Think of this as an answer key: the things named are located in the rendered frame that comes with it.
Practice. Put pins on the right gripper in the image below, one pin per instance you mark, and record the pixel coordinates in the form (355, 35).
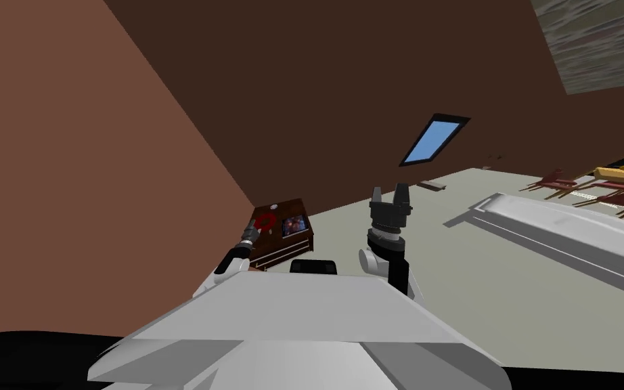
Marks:
(390, 216)

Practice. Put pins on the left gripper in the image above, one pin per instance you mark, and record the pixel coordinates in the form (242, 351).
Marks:
(251, 233)

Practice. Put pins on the dark brown wooden cabinet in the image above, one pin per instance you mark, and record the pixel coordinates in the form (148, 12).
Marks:
(290, 246)

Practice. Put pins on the small brown flat block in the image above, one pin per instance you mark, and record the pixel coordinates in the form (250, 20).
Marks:
(432, 185)

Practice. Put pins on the black-framed blue window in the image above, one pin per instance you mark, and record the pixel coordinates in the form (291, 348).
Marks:
(432, 141)

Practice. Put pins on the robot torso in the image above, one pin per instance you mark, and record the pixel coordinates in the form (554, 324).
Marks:
(301, 319)

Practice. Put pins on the long white furniture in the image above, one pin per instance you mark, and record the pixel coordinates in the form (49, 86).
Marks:
(566, 227)

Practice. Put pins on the dark picture frame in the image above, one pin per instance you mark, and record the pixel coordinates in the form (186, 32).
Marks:
(294, 225)

